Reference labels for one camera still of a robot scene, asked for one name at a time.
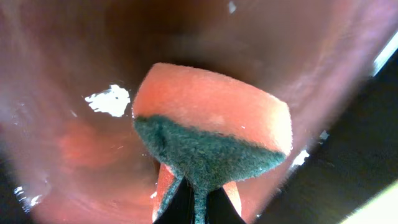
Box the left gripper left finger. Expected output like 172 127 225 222
154 178 195 224

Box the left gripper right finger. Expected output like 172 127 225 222
205 188 246 224

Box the orange green sponge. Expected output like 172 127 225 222
132 63 293 223

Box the yellow-green plate bottom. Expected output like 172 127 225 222
340 180 397 224

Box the black tray with water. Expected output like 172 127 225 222
1 0 397 223

